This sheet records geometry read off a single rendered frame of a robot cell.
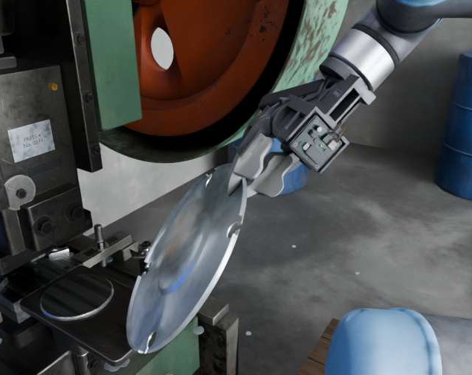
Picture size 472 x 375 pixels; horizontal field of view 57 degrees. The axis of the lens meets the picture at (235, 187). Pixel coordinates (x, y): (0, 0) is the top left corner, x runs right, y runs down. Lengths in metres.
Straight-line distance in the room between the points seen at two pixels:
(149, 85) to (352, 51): 0.60
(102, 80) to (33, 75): 0.10
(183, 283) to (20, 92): 0.38
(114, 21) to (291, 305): 1.52
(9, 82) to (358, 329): 0.59
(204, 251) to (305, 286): 1.58
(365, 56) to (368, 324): 0.34
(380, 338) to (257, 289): 1.80
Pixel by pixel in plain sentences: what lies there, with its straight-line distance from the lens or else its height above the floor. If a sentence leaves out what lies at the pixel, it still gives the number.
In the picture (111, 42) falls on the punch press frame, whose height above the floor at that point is 1.20.
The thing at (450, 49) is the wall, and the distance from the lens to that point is 3.73.
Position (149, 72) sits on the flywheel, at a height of 1.10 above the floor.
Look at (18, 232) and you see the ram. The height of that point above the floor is 0.93.
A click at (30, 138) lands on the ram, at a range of 0.76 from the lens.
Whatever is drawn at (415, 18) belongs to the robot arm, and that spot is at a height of 1.25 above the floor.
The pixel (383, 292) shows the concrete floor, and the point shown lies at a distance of 2.18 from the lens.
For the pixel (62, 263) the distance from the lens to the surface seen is 0.96.
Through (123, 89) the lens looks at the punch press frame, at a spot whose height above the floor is 1.12.
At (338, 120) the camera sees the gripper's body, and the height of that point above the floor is 1.14.
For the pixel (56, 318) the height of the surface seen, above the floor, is 0.78.
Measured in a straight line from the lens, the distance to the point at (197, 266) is 0.57.
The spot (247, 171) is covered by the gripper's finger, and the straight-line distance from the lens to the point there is 0.55.
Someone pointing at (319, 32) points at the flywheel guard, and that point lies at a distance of 0.81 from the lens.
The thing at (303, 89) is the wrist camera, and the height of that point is 1.16.
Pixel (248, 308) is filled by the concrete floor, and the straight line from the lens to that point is 1.99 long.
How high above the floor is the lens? 1.29
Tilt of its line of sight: 25 degrees down
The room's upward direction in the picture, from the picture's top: straight up
